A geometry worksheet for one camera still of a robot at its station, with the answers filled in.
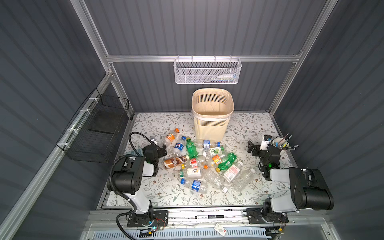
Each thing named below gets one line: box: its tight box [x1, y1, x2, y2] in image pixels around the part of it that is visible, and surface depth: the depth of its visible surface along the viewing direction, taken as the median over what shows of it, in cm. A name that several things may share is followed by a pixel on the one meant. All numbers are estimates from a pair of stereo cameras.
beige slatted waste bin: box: [191, 88, 235, 142], surface depth 96 cm
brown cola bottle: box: [163, 155, 190, 170], surface depth 91 cm
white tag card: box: [214, 222, 227, 237], surface depth 71 cm
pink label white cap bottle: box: [223, 161, 244, 183], surface depth 86 cm
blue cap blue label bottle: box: [180, 178, 209, 194], surface depth 81 cm
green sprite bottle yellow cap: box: [186, 137, 199, 159], surface depth 98 cm
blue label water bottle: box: [196, 139, 221, 149], surface depth 99 cm
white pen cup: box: [272, 137, 290, 150], surface depth 93 cm
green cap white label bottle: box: [179, 167, 205, 179], surface depth 86 cm
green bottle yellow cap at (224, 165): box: [216, 152, 237, 173], surface depth 91 cm
